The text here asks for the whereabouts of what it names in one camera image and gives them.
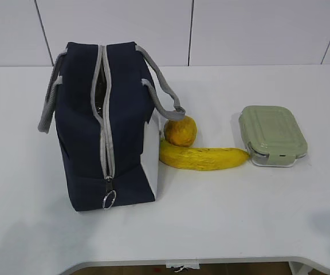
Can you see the yellow orange round fruit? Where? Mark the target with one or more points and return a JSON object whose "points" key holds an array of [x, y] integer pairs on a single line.
{"points": [[180, 131]]}

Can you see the yellow banana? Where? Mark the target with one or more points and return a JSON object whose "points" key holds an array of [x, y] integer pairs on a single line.
{"points": [[176, 151]]}

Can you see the navy insulated lunch bag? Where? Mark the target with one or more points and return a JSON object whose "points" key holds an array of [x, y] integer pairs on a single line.
{"points": [[106, 102]]}

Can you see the green lid glass container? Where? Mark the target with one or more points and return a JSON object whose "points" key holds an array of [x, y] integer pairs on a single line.
{"points": [[272, 136]]}

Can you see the white torn tape piece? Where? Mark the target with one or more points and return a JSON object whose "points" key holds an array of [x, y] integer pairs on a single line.
{"points": [[182, 266]]}

